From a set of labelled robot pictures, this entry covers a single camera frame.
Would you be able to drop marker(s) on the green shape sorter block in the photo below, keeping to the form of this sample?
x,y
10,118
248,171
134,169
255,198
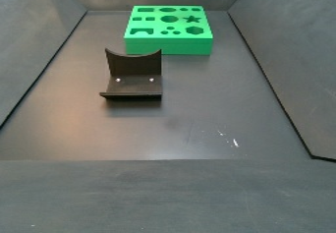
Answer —
x,y
175,29

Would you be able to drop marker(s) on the black curved holder bracket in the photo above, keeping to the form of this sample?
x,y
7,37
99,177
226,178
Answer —
x,y
136,75

